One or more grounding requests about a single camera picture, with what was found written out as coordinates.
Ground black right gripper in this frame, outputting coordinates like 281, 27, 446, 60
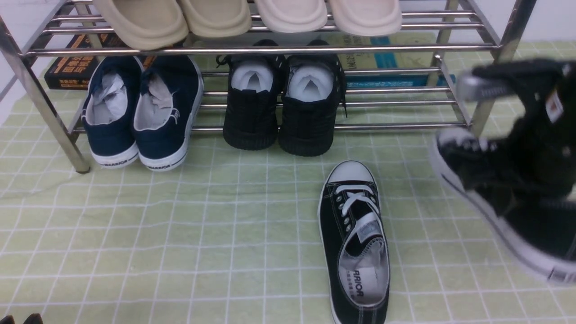
457, 58, 575, 189

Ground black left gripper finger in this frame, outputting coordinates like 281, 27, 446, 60
0, 315, 15, 324
23, 313, 44, 324

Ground black canvas sneaker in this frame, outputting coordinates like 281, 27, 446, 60
317, 160, 391, 324
429, 128, 575, 285

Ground stainless steel shoe rack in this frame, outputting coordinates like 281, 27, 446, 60
1, 0, 536, 174

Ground blue green book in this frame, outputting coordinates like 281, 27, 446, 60
320, 31, 436, 89

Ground green checkered tablecloth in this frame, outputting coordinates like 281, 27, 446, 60
0, 85, 575, 324

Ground cream slipper far right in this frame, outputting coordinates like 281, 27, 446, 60
329, 0, 402, 37

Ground cream slipper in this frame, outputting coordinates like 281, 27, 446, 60
329, 0, 402, 37
255, 0, 328, 33

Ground left navy canvas sneaker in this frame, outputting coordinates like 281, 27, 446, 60
81, 57, 144, 169

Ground navy canvas sneaker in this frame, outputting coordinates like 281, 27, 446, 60
132, 55, 204, 171
81, 57, 144, 169

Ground right black knit sneaker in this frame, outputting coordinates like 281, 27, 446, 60
278, 54, 347, 157

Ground black knit sneaker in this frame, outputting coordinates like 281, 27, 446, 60
278, 54, 347, 157
216, 54, 287, 150

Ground black orange book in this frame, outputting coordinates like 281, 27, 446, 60
45, 33, 156, 90

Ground right navy canvas sneaker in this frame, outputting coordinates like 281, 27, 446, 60
132, 55, 204, 171

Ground left black knit sneaker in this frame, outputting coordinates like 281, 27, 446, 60
216, 54, 287, 150

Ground beige slipper far left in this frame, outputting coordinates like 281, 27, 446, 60
93, 0, 189, 50

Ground beige slipper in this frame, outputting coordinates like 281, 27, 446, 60
93, 0, 189, 50
178, 0, 252, 38

